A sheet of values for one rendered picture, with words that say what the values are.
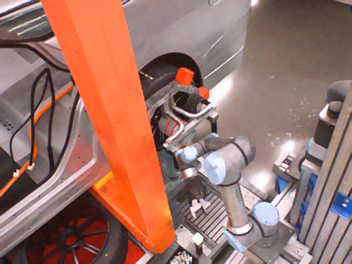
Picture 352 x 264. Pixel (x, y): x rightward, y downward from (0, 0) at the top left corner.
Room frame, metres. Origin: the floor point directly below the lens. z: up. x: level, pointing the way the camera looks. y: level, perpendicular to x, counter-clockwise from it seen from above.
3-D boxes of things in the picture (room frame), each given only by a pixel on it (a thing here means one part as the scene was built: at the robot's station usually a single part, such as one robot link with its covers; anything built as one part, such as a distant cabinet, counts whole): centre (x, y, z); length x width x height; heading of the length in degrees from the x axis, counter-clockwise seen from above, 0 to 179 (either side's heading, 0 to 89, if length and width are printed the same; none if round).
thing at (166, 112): (1.45, 0.04, 1.03); 0.19 x 0.18 x 0.11; 38
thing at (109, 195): (1.26, 0.41, 0.69); 0.52 x 0.17 x 0.35; 38
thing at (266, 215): (0.80, -0.35, 0.98); 0.13 x 0.12 x 0.14; 116
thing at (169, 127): (1.55, -0.01, 0.85); 0.21 x 0.14 x 0.14; 38
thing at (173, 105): (1.57, -0.12, 1.03); 0.19 x 0.18 x 0.11; 38
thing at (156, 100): (1.60, 0.04, 0.85); 0.54 x 0.07 x 0.54; 128
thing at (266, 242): (0.80, -0.35, 0.87); 0.15 x 0.15 x 0.10
